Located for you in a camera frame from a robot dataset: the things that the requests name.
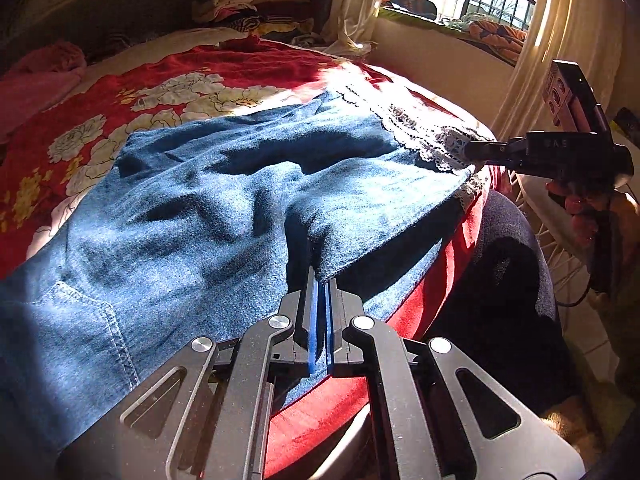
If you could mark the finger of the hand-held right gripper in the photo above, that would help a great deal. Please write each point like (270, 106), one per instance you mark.
(487, 151)

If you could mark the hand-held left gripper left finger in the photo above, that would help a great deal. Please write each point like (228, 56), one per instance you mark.
(313, 330)

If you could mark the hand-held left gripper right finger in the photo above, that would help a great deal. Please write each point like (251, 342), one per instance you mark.
(330, 330)

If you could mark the blue denim pants lace trim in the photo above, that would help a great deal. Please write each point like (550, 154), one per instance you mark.
(200, 210)

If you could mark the person's right hand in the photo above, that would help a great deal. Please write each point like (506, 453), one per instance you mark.
(575, 210)

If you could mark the orange floral cloth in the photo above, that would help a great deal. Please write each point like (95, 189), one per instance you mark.
(500, 40)

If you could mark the person's leg dark trousers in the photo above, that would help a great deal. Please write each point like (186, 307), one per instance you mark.
(500, 285)

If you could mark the dark green cloth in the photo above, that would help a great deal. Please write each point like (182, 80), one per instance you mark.
(410, 2)

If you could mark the pile of folded clothes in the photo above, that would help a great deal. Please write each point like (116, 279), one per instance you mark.
(260, 5)

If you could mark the red floral blanket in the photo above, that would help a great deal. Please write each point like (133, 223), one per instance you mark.
(165, 65)

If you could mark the white bed sheet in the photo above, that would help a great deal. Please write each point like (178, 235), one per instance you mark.
(165, 47)

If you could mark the grey striped cloth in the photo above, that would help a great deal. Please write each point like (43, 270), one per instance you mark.
(116, 41)

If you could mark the pink cloth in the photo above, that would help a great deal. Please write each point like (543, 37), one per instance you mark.
(35, 90)

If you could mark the dark bed headboard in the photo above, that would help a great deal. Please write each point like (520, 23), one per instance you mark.
(125, 10)

